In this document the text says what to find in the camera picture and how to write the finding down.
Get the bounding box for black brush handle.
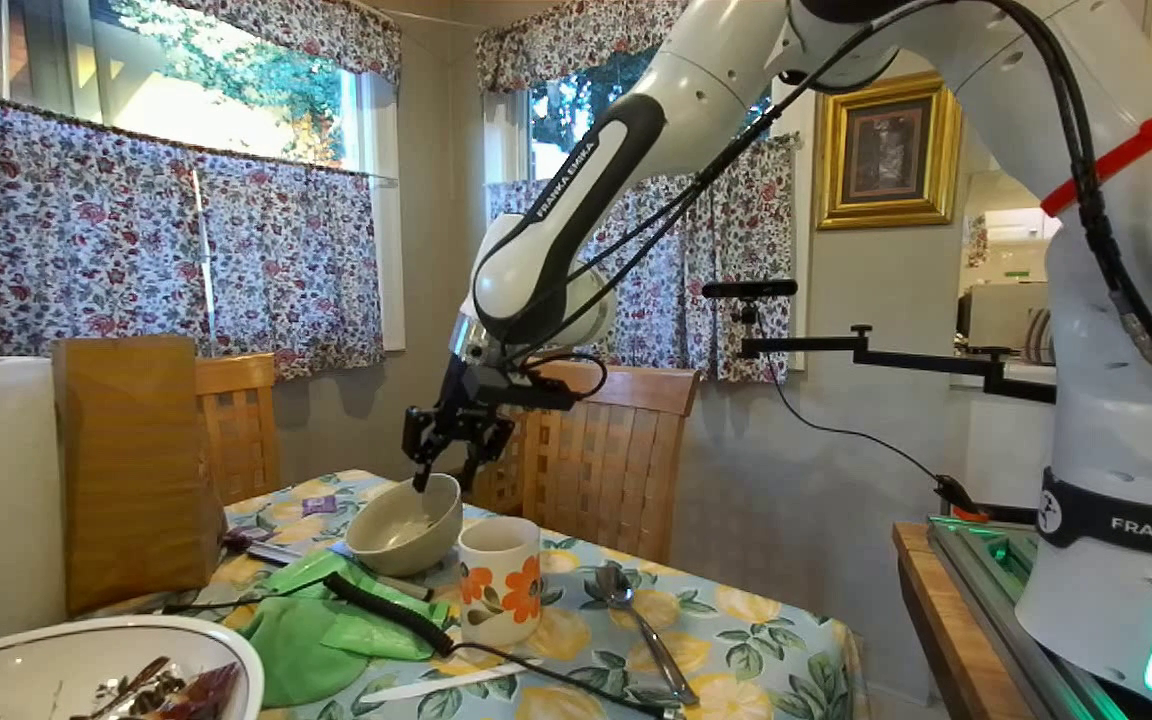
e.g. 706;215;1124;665
326;572;455;654

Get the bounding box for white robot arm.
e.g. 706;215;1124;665
405;0;1152;700

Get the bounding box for white plate with scraps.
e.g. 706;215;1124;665
0;616;265;720

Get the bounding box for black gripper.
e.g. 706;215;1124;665
405;356;575;493

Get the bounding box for floral curtain window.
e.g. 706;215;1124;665
0;101;386;380
485;130;808;393

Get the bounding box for wooden side table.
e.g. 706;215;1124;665
891;518;1074;720

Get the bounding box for gold framed picture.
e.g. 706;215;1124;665
817;73;959;230

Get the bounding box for floral ceramic mug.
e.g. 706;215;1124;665
455;517;544;643

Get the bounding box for floral curtain left window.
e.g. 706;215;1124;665
0;101;386;380

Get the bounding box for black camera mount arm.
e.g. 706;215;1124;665
700;279;1057;404

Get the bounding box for floral curtain right window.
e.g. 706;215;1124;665
485;130;808;393

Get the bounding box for silver metal spoon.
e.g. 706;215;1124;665
591;558;700;706

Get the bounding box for lemon print tablecloth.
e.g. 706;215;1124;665
199;470;866;720

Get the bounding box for white ceramic bowl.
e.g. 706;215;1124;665
346;470;464;575

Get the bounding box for green cloth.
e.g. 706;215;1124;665
247;550;448;706

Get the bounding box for wooden slatted chair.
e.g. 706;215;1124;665
467;360;700;558

